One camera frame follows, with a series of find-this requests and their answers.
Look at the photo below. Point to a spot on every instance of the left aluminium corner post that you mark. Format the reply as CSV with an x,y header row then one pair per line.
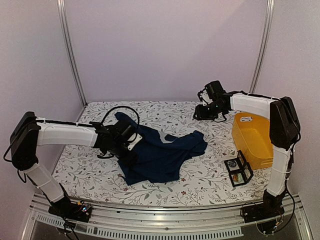
x,y
61,7

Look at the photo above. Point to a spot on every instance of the floral patterned table mat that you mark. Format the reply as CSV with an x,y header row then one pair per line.
x,y
203,180

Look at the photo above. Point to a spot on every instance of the navy blue printed t-shirt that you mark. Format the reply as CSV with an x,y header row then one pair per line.
x,y
160,155

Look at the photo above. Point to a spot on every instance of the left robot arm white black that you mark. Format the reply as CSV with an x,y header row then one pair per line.
x,y
116,140

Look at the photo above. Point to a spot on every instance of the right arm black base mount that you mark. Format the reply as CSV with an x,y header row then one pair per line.
x,y
252,211

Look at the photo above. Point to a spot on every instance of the right aluminium corner post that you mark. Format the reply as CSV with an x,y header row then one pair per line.
x,y
270,5

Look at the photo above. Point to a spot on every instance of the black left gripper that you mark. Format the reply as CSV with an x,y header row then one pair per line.
x,y
131,159

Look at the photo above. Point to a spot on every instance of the black display box orange brooch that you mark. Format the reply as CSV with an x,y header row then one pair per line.
x,y
241,176

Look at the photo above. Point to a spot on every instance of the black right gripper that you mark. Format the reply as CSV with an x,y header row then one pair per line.
x,y
200,114

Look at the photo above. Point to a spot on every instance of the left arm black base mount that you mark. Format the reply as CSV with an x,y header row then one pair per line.
x,y
66,209

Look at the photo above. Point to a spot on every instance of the aluminium front rail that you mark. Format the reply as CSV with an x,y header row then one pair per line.
x,y
111,221

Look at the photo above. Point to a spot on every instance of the aluminium corner post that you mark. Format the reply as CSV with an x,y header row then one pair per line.
x,y
270,5
61,7

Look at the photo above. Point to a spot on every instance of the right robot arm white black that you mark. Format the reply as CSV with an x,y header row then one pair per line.
x,y
284,129

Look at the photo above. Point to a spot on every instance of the yellow plastic basket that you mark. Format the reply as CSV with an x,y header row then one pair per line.
x,y
250,133

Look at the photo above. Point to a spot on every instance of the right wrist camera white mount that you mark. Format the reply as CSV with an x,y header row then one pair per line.
x,y
204,97

